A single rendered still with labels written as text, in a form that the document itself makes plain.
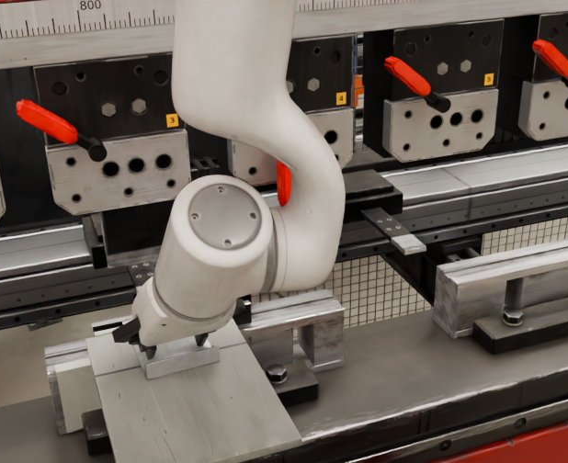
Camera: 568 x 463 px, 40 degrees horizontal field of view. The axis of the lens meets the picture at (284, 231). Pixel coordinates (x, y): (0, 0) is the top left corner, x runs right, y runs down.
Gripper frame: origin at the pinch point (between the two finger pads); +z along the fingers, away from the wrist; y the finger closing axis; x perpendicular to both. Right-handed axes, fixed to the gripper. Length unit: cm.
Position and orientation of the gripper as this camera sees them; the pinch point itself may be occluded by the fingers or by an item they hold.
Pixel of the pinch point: (174, 335)
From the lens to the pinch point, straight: 91.9
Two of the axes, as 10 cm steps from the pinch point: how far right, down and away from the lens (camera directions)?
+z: -2.5, 4.2, 8.7
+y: -9.1, 1.9, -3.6
